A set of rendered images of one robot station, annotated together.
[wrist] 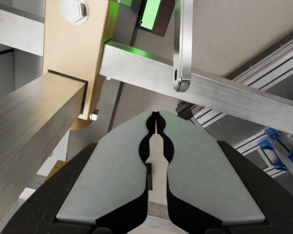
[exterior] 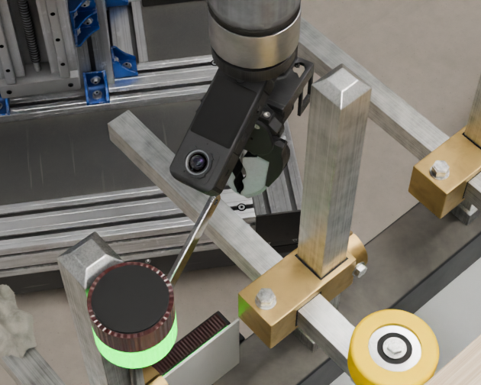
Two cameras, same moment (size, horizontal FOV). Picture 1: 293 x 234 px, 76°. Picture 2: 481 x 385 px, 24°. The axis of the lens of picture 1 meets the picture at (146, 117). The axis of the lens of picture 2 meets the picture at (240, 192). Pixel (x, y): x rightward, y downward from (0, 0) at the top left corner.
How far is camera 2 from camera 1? 96 cm
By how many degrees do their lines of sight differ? 19
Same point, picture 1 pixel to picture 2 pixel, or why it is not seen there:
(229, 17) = not seen: outside the picture
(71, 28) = (277, 292)
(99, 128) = (388, 245)
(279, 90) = (37, 182)
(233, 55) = not seen: hidden behind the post
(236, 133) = (175, 122)
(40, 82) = (317, 260)
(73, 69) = (299, 269)
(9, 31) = (334, 325)
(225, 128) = not seen: hidden behind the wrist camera
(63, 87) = (305, 250)
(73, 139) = (443, 250)
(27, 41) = (325, 311)
